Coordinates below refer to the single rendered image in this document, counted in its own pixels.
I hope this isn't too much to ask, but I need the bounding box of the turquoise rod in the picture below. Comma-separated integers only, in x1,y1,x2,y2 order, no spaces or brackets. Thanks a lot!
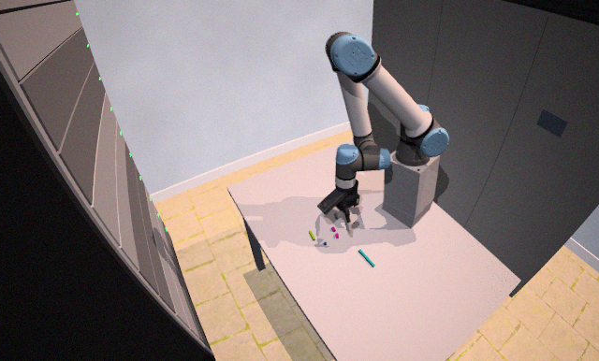
358,250,375,267

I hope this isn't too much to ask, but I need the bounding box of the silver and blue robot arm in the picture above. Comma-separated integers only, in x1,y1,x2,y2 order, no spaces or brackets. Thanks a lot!
326,32,449,189

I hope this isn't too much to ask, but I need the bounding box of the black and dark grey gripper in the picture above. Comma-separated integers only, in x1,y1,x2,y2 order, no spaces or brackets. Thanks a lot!
335,180,359,234

